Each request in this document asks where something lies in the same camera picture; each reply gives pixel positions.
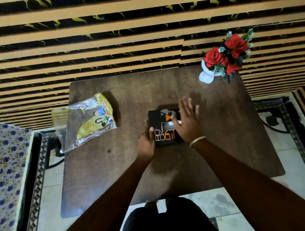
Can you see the person's right hand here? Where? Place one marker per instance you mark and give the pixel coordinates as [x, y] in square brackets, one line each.
[189, 126]

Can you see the person's left hand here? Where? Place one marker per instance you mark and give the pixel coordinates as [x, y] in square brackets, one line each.
[145, 147]

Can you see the person's right middle finger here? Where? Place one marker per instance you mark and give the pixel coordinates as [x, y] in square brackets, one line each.
[185, 106]

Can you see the person's right thumb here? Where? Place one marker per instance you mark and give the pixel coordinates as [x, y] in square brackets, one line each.
[175, 123]

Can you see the person's right little finger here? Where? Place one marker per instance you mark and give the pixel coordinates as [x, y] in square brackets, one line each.
[196, 113]

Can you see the person's left thumb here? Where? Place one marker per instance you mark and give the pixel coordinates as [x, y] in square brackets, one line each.
[152, 134]

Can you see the black printed cardboard box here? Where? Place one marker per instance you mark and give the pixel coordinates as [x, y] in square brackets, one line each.
[163, 128]

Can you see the person's left forearm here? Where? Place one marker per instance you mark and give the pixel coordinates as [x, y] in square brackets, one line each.
[114, 197]

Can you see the person's right forearm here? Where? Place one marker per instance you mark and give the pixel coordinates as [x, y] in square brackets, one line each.
[247, 185]

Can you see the white flower vase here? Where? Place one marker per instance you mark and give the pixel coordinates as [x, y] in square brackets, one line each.
[206, 76]

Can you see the yellow printed packet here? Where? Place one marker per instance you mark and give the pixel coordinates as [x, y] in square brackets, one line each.
[95, 123]

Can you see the red artificial rose bouquet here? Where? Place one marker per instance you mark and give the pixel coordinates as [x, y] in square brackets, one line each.
[234, 50]

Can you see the black metal table leg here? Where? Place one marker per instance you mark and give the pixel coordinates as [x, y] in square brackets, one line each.
[272, 122]
[54, 152]

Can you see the clear plastic bag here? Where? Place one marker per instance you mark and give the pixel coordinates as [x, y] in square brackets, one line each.
[71, 128]

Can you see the person's black trousers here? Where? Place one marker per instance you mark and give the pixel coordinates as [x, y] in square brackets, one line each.
[169, 216]

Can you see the patterned black rug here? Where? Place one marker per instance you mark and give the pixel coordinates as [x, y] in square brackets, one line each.
[38, 180]
[289, 123]

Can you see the blue floral mattress cover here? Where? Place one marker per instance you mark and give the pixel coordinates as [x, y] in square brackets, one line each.
[12, 171]

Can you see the black bed frame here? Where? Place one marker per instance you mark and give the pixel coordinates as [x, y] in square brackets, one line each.
[29, 176]

